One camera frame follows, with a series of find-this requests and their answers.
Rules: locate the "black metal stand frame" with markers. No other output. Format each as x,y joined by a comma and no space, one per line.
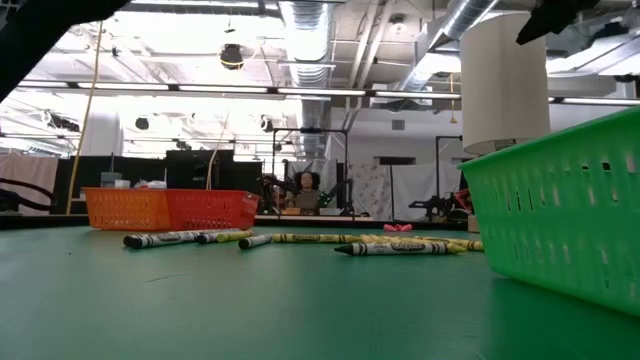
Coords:
437,165
310,130

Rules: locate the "black ceiling dome camera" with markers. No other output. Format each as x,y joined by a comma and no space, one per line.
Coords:
231,56

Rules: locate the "orange plastic basket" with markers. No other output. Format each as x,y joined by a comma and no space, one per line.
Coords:
125,210

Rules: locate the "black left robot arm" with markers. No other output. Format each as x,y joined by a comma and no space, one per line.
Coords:
35,35

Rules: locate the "background black robot arm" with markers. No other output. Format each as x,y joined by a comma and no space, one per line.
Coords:
345,192
435,205
272,192

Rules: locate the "plain white cloth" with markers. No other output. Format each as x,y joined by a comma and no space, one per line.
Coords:
420,182

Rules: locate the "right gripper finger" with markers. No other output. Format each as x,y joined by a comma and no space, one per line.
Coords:
555,15

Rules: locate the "green table mat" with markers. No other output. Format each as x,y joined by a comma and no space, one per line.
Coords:
150,310

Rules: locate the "green plastic basket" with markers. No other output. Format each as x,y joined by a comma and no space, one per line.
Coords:
560,215

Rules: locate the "pink cloth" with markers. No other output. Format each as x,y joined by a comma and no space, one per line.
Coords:
27,167

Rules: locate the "red plastic basket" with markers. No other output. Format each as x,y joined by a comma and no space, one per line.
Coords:
210,210

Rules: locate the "person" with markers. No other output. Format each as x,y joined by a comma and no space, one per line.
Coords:
306,192

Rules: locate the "patterned white cloth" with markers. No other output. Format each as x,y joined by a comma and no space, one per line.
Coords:
370,190

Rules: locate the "black aluminium table frame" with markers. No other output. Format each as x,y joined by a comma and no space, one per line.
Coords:
40,221

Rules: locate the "black partition panel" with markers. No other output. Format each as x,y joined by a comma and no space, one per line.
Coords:
190,170
100,167

